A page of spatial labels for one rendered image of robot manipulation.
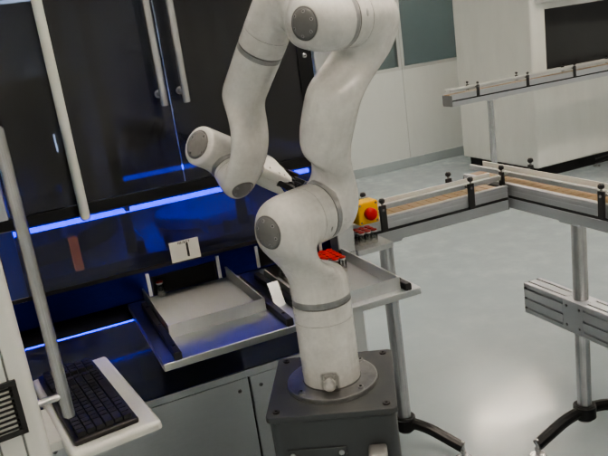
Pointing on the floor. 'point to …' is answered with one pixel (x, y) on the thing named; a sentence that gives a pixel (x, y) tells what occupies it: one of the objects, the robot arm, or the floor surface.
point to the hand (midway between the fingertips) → (292, 180)
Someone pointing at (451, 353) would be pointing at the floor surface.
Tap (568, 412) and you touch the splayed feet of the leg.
